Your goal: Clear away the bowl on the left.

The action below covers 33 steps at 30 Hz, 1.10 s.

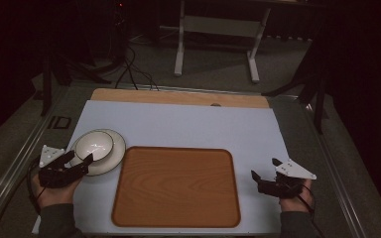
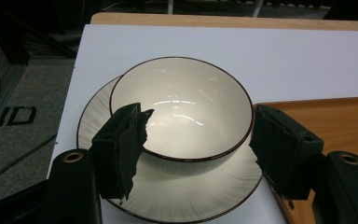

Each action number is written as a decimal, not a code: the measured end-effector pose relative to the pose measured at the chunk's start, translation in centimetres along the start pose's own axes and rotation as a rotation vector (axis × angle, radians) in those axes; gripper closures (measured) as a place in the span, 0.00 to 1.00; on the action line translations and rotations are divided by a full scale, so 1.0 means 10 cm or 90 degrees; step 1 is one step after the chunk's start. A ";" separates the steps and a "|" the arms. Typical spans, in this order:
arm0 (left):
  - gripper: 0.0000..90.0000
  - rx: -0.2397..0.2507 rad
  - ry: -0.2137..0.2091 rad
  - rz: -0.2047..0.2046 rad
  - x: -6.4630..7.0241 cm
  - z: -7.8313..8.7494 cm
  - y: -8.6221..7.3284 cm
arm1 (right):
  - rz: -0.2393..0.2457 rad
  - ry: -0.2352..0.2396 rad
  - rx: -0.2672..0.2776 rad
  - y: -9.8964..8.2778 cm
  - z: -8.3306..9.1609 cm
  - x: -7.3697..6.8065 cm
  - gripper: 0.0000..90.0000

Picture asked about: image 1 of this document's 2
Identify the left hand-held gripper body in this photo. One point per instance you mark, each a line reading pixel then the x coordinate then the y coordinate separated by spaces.
pixel 54 175

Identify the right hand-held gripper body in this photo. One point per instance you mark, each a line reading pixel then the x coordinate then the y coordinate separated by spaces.
pixel 286 181

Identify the white bowl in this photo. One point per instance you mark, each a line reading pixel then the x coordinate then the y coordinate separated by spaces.
pixel 94 146

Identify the white plate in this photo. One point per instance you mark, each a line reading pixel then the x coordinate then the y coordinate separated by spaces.
pixel 114 155

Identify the person's left hand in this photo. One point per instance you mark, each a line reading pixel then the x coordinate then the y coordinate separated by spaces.
pixel 53 195

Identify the person's right hand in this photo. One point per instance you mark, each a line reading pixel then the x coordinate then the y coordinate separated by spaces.
pixel 297 201

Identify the wooden tray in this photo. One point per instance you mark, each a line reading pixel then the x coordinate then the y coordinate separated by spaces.
pixel 176 187

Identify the white table mat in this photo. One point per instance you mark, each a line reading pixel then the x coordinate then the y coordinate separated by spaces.
pixel 191 125

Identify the black stand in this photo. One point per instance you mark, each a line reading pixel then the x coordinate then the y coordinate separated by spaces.
pixel 312 82
pixel 63 71

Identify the metal floor rail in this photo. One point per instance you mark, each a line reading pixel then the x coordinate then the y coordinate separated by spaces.
pixel 13 158
pixel 335 178

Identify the white metal desk frame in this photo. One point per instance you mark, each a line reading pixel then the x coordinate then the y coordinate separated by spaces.
pixel 219 29

